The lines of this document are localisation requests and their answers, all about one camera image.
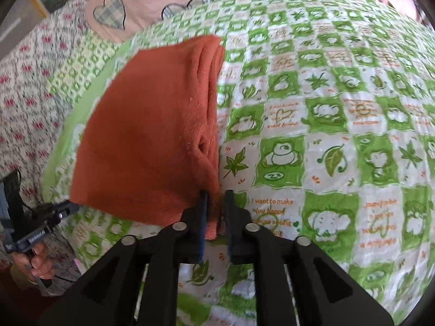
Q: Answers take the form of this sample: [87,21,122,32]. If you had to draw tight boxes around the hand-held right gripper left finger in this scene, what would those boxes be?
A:
[39,190,209,326]

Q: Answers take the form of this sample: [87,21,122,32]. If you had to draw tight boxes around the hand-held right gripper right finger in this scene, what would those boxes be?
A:
[222,190,395,326]

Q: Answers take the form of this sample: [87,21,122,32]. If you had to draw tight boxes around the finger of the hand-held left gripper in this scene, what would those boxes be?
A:
[34,200,80,225]

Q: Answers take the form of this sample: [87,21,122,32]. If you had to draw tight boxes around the orange knit sweater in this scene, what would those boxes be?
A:
[70,35,225,240]

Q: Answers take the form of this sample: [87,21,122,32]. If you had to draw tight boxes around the person's left hand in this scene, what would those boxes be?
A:
[14,243,55,281]

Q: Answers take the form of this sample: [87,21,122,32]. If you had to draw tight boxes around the floral bed sheet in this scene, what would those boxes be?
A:
[0,0,114,269]

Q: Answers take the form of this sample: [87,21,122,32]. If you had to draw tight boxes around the green checked printed blanket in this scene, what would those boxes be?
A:
[42,0,435,326]

